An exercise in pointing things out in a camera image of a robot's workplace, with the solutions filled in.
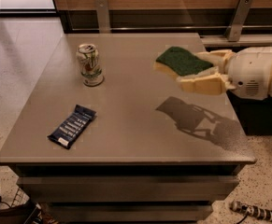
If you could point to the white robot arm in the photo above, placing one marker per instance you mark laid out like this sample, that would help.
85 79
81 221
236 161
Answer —
247 73

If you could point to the white and green soda can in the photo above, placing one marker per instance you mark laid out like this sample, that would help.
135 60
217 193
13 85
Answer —
88 59

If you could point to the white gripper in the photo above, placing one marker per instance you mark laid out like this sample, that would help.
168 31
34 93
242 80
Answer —
250 73

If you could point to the grey drawer cabinet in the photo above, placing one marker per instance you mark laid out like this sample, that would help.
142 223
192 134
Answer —
153 153

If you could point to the green and yellow sponge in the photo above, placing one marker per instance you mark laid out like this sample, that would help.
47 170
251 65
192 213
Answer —
179 62

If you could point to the right metal bracket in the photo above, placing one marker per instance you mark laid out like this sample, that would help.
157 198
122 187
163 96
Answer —
235 27

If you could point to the black and white power strip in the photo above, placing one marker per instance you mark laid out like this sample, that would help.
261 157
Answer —
251 211

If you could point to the metal bracket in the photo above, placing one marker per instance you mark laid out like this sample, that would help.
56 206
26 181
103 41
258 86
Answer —
102 13
235 27

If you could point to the dark blue rxbar wrapper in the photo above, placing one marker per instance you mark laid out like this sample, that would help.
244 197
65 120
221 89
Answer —
72 127

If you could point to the dark bag with wire basket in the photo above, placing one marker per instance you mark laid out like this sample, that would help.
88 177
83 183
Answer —
26 213

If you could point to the left metal bracket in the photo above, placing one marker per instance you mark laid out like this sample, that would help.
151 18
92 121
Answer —
102 13

